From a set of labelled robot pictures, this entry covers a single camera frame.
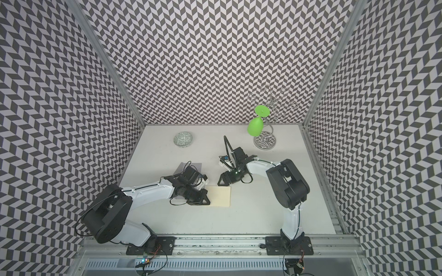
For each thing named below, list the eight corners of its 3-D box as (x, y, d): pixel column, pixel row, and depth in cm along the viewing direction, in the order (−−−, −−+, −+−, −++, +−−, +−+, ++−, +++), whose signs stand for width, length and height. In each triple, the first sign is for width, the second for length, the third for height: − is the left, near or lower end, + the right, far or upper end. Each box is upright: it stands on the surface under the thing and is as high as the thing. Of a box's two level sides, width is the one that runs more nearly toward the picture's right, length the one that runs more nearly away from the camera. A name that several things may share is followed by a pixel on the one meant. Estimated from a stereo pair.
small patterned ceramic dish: (172, 143, 111) (171, 139, 108) (182, 133, 116) (181, 129, 113) (185, 149, 107) (184, 146, 104) (195, 139, 113) (194, 135, 110)
